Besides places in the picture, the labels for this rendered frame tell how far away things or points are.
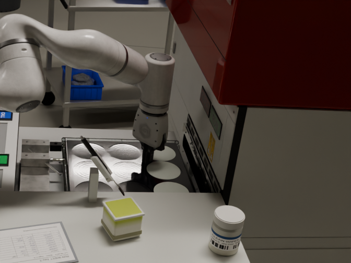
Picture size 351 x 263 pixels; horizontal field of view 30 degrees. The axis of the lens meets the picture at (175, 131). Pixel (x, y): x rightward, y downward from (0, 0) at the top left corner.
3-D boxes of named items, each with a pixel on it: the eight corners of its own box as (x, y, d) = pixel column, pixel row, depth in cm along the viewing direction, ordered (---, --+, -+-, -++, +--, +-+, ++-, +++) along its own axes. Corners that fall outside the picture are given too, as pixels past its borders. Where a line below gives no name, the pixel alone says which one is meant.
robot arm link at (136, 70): (67, 61, 164) (125, 85, 192) (117, 81, 158) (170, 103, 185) (80, 27, 164) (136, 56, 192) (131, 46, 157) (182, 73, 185)
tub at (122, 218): (128, 219, 157) (131, 195, 154) (142, 237, 152) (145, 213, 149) (99, 225, 154) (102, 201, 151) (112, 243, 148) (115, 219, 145)
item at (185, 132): (184, 147, 217) (188, 122, 213) (214, 227, 179) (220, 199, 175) (179, 147, 217) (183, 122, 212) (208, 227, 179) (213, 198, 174)
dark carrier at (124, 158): (175, 144, 208) (176, 142, 208) (198, 206, 179) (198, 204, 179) (66, 141, 201) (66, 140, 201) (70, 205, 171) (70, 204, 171)
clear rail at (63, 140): (65, 140, 203) (66, 136, 202) (70, 211, 170) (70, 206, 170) (60, 140, 202) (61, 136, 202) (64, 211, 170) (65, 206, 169)
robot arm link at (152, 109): (132, 97, 186) (131, 107, 187) (156, 108, 181) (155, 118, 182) (152, 90, 192) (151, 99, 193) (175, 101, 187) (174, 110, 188)
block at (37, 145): (48, 147, 199) (49, 139, 198) (48, 153, 196) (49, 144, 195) (21, 146, 198) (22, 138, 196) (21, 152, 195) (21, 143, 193)
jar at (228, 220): (233, 237, 156) (240, 204, 152) (241, 256, 150) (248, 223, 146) (205, 237, 155) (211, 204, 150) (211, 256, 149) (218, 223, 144)
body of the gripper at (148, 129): (131, 103, 187) (128, 137, 192) (159, 116, 182) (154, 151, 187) (149, 96, 192) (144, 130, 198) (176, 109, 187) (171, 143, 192)
